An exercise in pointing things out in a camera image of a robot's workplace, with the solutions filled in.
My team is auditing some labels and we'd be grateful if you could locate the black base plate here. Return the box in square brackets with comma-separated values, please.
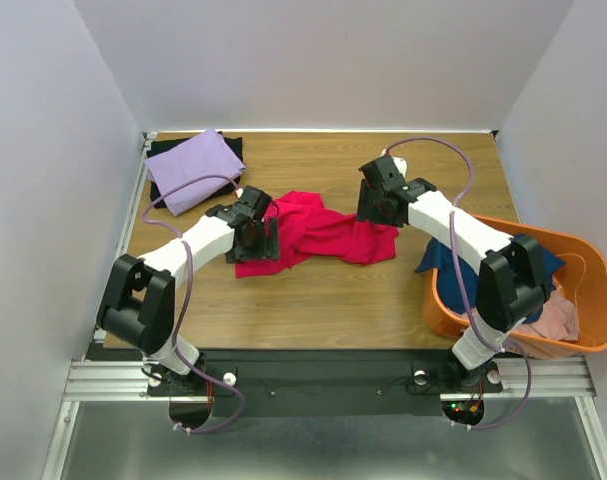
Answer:
[143, 349, 503, 427]

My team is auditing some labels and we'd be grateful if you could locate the folded black t shirt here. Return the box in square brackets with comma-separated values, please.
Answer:
[148, 131, 246, 210]

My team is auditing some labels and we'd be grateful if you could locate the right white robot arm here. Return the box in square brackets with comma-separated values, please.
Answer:
[357, 154, 551, 390]

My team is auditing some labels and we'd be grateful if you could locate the orange plastic basket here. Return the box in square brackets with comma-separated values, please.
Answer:
[420, 216, 607, 354]

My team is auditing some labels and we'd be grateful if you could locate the folded lilac t shirt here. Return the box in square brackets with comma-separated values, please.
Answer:
[143, 128, 247, 217]

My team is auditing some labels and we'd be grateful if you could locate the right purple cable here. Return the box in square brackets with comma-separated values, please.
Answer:
[382, 137, 534, 432]

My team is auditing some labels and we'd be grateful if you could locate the pink t shirt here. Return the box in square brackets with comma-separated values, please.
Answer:
[509, 291, 580, 360]

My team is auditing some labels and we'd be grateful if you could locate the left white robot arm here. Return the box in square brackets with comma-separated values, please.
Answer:
[97, 186, 280, 394]

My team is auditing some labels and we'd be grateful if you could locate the red t shirt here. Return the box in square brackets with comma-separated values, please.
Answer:
[235, 191, 399, 278]

